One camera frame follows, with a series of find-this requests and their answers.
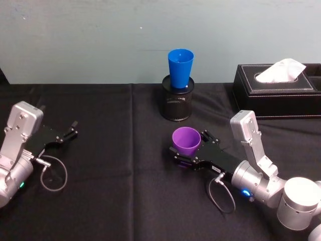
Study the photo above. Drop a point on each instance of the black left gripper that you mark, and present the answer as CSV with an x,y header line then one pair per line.
x,y
43,138

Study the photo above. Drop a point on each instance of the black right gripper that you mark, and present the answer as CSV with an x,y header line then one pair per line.
x,y
215,157

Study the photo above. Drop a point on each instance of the purple plastic cup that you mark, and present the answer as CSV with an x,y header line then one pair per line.
x,y
186,143

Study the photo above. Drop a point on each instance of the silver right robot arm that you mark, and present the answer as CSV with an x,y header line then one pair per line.
x,y
296,200

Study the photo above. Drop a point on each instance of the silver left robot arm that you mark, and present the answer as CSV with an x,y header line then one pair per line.
x,y
21,120

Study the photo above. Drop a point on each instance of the black mesh pen holder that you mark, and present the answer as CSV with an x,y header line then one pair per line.
x,y
176,105

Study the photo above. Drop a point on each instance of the black table cloth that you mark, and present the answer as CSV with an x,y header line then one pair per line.
x,y
113,155

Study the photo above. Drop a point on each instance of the blue plastic cup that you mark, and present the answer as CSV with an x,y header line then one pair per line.
x,y
180,67

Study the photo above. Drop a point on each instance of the black leather tissue box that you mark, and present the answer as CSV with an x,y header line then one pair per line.
x,y
276,100

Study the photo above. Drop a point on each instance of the white paper tissue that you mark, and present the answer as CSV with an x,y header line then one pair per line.
x,y
278,71

